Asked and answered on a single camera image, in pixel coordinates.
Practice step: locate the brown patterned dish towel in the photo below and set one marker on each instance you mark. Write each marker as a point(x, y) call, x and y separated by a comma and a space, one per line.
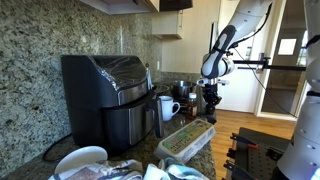
point(100, 170)

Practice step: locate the large steel pot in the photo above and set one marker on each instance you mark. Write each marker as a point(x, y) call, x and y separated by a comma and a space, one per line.
point(183, 88)

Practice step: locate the black camera boom pole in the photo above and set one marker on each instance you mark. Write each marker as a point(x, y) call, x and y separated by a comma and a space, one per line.
point(283, 67)

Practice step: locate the white refrigerator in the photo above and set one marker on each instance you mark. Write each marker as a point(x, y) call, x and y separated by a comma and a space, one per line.
point(246, 96)

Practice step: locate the white ceramic mug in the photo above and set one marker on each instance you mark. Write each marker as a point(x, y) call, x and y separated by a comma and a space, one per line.
point(167, 107)

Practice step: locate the cream wall cabinet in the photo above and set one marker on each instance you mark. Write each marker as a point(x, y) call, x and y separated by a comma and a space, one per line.
point(168, 24)

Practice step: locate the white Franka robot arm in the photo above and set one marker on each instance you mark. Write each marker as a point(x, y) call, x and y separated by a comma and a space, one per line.
point(243, 20)

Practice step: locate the wooden upper cabinet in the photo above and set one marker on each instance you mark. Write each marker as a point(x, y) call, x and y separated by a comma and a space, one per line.
point(126, 6)

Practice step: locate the metal kitchen tongs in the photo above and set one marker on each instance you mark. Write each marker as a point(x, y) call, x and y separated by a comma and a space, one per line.
point(149, 76)

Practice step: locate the amber honey bottle white cap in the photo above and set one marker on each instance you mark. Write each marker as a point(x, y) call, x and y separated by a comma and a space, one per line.
point(191, 108)

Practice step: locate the shiny steel mixing bowl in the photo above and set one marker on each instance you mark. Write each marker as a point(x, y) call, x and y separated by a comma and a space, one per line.
point(162, 88)

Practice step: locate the white wall outlet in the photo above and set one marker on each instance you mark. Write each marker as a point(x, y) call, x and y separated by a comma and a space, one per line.
point(158, 65)

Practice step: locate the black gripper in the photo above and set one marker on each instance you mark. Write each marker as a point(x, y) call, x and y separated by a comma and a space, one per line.
point(212, 95)

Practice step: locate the dark range hood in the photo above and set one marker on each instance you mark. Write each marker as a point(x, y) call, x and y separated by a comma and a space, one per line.
point(176, 4)

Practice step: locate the white egg carton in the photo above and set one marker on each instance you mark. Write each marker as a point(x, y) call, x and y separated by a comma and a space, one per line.
point(186, 140)

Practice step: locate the bright background window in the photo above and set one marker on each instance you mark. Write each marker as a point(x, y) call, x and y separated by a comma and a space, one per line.
point(301, 55)
point(287, 46)

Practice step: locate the white plate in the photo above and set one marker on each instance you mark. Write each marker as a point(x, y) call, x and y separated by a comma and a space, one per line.
point(81, 156)

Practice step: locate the white teal dish towel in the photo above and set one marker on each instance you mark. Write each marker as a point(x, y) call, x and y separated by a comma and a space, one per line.
point(180, 171)

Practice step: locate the black air fryer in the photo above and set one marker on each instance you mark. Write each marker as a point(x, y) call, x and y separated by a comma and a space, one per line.
point(100, 100)

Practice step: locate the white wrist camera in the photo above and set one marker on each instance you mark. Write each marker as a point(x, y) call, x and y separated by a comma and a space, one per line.
point(202, 81)

